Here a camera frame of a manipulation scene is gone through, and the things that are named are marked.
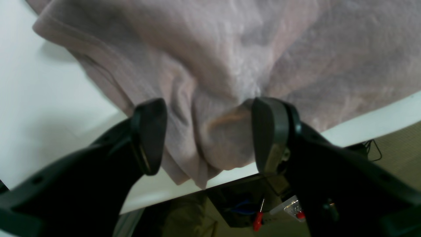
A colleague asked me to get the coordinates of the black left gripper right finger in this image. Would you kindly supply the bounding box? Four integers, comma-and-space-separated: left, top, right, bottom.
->
251, 97, 421, 237

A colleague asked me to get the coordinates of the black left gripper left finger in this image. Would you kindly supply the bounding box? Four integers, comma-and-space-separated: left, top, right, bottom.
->
0, 98, 167, 237

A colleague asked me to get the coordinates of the mauve T-shirt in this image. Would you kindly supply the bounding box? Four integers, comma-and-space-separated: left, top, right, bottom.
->
28, 0, 421, 188

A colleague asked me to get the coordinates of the red handled tool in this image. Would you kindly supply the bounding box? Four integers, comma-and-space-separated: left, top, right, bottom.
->
253, 197, 265, 232

